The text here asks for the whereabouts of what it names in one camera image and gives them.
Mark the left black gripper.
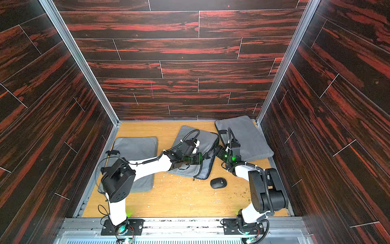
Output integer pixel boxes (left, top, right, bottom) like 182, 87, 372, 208
181, 152, 206, 165

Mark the black computer mouse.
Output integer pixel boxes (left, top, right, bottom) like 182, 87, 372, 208
210, 178, 227, 189

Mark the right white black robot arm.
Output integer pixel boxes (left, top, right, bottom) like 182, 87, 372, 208
214, 143, 288, 235

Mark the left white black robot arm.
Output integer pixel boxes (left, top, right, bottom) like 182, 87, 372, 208
101, 138, 203, 236

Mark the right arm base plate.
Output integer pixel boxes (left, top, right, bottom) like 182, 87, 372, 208
220, 218, 265, 235

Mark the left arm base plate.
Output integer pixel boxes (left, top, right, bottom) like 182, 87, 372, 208
101, 219, 144, 237

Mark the aluminium front rail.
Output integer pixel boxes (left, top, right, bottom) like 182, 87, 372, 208
54, 217, 314, 244

